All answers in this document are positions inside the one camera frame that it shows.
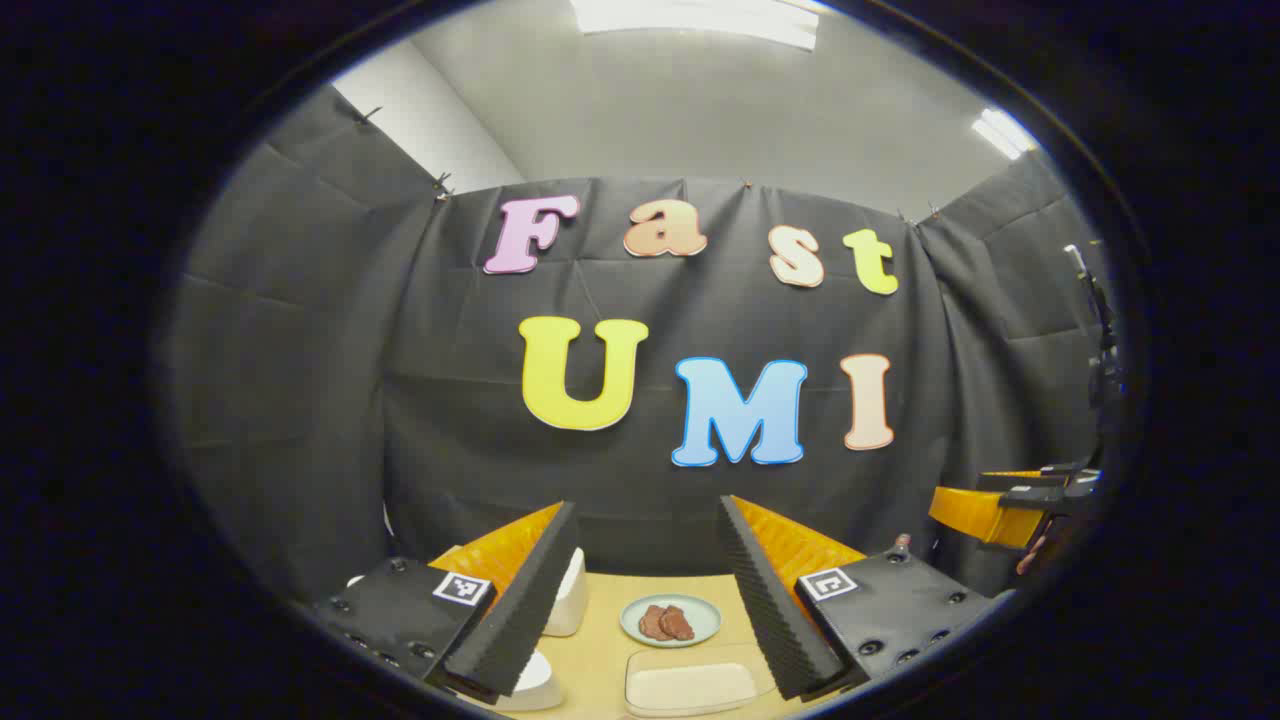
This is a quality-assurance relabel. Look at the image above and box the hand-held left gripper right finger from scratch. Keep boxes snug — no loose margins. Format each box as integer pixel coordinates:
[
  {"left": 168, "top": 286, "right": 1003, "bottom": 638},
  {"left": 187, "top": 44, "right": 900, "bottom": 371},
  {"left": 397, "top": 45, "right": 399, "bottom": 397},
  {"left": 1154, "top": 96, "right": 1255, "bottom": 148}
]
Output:
[{"left": 717, "top": 494, "right": 1002, "bottom": 701}]

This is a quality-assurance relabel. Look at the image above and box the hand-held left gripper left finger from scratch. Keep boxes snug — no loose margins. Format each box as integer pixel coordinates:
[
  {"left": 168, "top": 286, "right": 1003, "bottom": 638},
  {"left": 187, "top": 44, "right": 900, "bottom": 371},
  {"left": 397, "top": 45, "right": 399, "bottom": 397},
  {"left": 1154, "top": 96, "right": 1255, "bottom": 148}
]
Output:
[{"left": 310, "top": 500, "right": 582, "bottom": 699}]

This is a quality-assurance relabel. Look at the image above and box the white rice cooker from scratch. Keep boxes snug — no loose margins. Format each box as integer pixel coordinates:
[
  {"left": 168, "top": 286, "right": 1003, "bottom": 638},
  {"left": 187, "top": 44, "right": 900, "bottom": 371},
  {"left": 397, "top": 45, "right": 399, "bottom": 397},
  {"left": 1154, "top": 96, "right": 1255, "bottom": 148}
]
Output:
[{"left": 345, "top": 573, "right": 567, "bottom": 713}]

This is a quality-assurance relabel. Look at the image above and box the white toaster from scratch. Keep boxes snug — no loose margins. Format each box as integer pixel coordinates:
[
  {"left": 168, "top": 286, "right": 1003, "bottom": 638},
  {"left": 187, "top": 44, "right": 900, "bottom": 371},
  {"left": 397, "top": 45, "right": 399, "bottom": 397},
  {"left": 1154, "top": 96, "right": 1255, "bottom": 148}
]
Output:
[{"left": 540, "top": 548, "right": 591, "bottom": 638}]

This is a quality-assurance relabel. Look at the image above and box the light green plate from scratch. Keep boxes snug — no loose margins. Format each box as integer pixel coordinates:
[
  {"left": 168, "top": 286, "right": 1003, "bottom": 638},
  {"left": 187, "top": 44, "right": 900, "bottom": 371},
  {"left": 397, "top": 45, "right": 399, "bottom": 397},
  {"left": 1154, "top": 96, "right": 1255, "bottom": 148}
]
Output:
[{"left": 620, "top": 594, "right": 723, "bottom": 649}]

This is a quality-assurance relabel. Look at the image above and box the white rectangular tray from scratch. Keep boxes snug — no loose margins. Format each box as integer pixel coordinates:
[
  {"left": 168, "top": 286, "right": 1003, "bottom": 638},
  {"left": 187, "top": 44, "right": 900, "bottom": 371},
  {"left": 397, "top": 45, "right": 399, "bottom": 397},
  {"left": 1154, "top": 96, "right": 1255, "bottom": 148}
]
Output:
[{"left": 624, "top": 645, "right": 781, "bottom": 718}]

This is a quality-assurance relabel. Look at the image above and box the small ceiling light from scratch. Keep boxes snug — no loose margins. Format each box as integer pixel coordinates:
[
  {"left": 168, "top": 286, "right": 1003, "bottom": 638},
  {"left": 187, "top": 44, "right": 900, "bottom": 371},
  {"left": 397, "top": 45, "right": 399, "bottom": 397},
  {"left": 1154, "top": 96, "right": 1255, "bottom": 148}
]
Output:
[{"left": 970, "top": 108, "right": 1041, "bottom": 161}]

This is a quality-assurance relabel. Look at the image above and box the black backdrop cloth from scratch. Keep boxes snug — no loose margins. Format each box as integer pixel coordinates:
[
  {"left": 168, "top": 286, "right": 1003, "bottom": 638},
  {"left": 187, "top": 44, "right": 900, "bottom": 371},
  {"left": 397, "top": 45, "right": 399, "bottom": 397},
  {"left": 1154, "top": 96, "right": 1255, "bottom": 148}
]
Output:
[{"left": 165, "top": 85, "right": 1116, "bottom": 601}]

